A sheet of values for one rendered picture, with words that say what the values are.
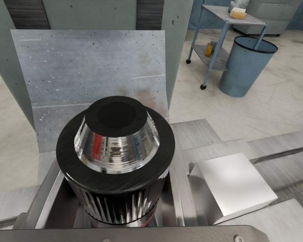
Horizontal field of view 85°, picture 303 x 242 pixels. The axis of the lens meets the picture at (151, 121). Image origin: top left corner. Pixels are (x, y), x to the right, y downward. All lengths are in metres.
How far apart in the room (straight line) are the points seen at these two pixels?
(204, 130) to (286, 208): 0.15
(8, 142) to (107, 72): 1.52
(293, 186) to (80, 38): 0.54
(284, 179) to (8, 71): 0.63
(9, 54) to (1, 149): 1.41
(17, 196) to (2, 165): 1.37
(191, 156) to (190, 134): 0.08
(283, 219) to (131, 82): 0.37
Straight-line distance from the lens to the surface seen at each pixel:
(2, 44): 0.48
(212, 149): 0.24
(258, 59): 2.25
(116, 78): 0.42
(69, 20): 0.43
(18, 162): 1.68
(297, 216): 0.24
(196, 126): 0.31
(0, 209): 0.35
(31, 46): 0.44
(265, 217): 0.22
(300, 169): 0.47
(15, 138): 1.87
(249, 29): 5.20
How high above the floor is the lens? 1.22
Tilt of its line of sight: 45 degrees down
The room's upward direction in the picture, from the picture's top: 7 degrees clockwise
